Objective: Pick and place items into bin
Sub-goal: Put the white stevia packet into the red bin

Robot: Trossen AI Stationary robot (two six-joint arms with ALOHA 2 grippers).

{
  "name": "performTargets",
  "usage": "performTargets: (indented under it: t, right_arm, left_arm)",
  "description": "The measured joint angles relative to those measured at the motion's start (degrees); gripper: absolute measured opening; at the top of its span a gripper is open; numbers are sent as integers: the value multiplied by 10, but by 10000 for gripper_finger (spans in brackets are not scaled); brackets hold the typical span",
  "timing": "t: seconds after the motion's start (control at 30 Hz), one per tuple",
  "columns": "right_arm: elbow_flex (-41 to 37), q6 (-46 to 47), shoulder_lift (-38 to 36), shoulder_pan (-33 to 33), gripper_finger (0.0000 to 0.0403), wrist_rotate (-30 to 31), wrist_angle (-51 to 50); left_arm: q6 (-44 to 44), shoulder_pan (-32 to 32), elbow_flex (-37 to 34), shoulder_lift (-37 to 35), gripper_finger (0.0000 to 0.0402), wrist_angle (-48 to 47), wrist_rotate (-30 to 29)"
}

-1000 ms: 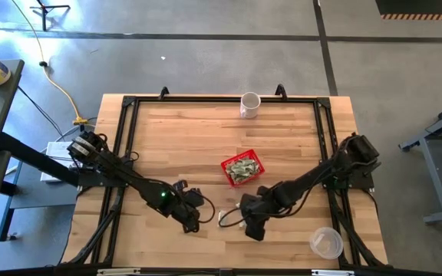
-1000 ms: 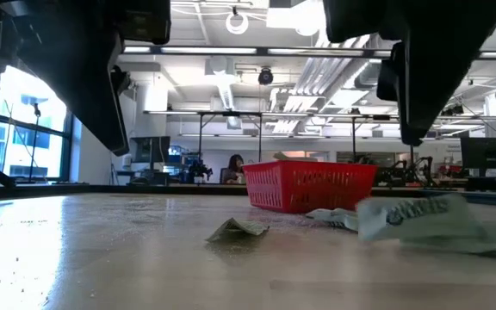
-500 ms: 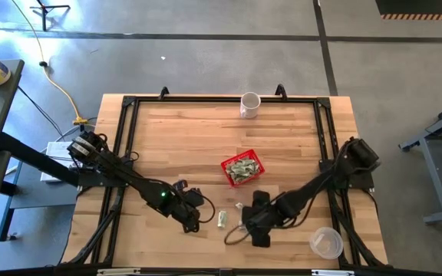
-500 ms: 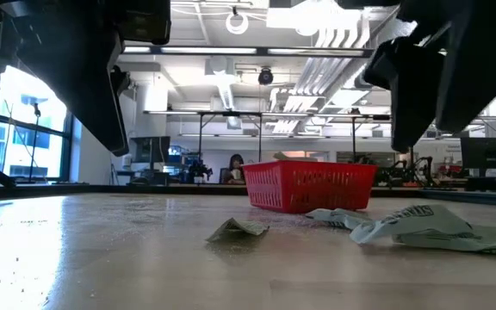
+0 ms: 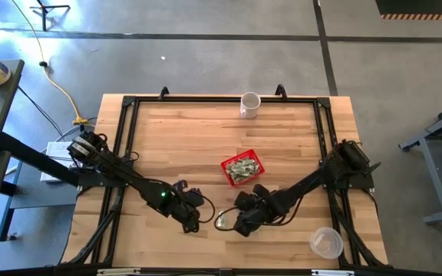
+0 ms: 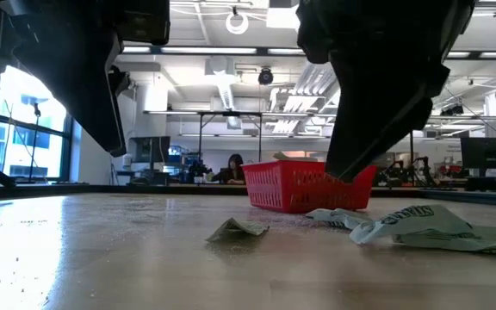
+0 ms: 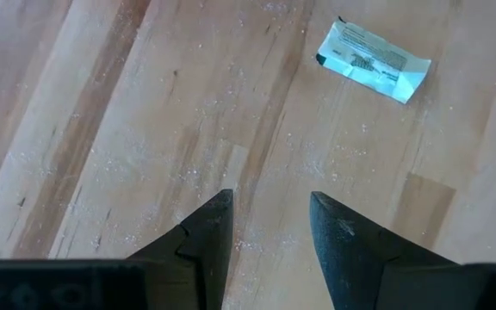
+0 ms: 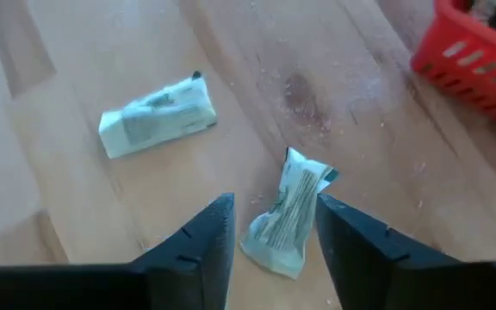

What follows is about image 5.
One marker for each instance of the grey metal cart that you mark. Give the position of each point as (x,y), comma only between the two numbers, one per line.
(439,153)

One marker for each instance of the black table frame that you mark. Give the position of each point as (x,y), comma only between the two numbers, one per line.
(221,100)

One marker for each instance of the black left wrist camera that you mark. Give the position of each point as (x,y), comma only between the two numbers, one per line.
(180,185)

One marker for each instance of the black light stand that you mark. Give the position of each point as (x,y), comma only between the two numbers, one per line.
(46,9)

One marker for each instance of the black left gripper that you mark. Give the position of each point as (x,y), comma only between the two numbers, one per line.
(186,205)

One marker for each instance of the black hazard-striped mat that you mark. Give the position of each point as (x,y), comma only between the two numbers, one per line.
(420,8)

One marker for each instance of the red plastic basket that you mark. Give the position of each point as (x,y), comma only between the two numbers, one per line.
(243,168)

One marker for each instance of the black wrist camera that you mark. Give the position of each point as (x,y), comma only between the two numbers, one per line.
(260,190)
(180,185)

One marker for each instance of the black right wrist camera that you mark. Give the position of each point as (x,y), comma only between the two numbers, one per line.
(260,190)

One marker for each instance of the white ceramic mug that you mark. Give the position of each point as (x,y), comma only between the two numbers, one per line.
(250,105)

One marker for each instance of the clear plastic container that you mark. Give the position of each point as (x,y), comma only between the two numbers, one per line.
(326,243)

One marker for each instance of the green white wrapper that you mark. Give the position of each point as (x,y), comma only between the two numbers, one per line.
(223,221)
(236,172)
(251,166)

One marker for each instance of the white paper box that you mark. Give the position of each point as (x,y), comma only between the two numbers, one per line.
(54,157)

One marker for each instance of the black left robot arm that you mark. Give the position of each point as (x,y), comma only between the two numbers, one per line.
(129,176)

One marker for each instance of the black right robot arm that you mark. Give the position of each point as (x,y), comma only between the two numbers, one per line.
(313,184)

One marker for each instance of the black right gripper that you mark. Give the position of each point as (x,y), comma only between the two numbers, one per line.
(253,211)

